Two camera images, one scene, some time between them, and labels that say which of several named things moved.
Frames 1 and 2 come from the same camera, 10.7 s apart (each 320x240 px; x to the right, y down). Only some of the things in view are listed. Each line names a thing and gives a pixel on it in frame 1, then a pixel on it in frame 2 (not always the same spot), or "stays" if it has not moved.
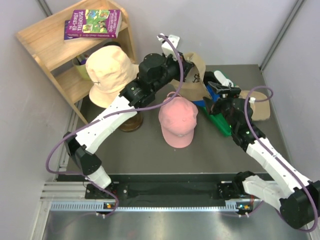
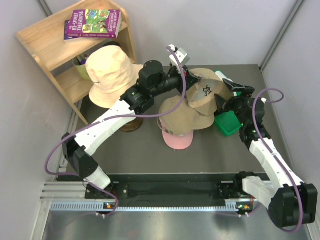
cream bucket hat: (110, 71) stays
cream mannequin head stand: (131, 123) stays
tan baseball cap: (194, 88) → (184, 120)
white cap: (223, 80) stays
